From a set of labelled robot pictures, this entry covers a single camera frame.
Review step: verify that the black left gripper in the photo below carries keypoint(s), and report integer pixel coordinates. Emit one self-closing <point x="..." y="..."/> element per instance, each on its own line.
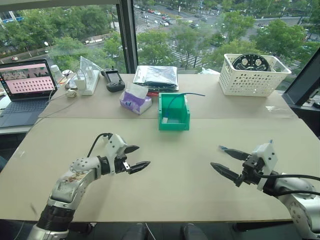
<point x="121" y="163"/>

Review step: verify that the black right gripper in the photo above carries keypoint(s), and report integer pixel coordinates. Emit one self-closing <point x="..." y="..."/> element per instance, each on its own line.
<point x="253" y="168"/>

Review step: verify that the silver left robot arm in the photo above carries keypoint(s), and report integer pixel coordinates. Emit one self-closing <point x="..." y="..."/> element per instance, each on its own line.
<point x="75" y="180"/>

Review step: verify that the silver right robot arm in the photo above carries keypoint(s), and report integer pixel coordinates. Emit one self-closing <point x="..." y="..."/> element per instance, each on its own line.
<point x="300" y="200"/>

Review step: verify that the white power adapter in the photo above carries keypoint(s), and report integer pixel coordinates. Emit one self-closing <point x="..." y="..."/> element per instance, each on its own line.
<point x="80" y="83"/>

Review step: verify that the green plastic bin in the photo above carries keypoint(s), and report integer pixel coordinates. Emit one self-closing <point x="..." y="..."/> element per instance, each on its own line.
<point x="172" y="126"/>

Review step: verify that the purple tissue pack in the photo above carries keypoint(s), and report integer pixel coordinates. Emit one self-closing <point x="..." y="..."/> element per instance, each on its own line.
<point x="133" y="102"/>

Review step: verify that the red flat item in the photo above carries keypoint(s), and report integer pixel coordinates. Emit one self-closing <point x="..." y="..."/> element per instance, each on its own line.
<point x="153" y="94"/>

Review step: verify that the black handheld remote controller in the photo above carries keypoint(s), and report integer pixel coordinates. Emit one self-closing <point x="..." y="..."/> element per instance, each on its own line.
<point x="113" y="78"/>

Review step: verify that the white perforated plastic basket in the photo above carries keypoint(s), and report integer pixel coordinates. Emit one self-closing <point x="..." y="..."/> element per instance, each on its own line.
<point x="250" y="82"/>

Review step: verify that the silver antistatic bag stack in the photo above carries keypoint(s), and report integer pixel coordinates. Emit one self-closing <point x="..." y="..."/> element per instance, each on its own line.
<point x="156" y="77"/>

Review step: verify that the white power strip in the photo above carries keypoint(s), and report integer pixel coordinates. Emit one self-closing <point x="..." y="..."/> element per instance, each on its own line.
<point x="90" y="85"/>

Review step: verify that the small white earbud case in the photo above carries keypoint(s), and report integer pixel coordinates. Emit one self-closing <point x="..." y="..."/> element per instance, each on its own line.
<point x="71" y="93"/>

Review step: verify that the round black circuit board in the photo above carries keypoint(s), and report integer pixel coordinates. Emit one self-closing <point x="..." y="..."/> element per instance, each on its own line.
<point x="250" y="62"/>

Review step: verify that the clear plastic water bottle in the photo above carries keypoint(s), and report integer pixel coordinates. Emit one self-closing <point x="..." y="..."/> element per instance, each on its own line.
<point x="56" y="73"/>

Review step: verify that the open laptop computer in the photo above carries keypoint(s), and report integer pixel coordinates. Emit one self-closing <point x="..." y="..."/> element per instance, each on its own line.
<point x="27" y="85"/>

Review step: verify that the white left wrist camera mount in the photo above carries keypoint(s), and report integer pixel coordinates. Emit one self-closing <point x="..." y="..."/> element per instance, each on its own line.
<point x="115" y="145"/>

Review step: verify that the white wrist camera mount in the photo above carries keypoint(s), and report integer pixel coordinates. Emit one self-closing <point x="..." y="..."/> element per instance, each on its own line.
<point x="115" y="145"/>
<point x="268" y="156"/>

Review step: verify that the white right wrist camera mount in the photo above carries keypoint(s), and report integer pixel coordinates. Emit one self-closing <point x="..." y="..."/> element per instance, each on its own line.
<point x="268" y="156"/>

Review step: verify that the black monitor frame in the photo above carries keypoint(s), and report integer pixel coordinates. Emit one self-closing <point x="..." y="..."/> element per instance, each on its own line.
<point x="302" y="82"/>

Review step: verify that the dark window frame pillar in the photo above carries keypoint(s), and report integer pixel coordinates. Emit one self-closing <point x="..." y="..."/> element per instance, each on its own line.
<point x="127" y="37"/>

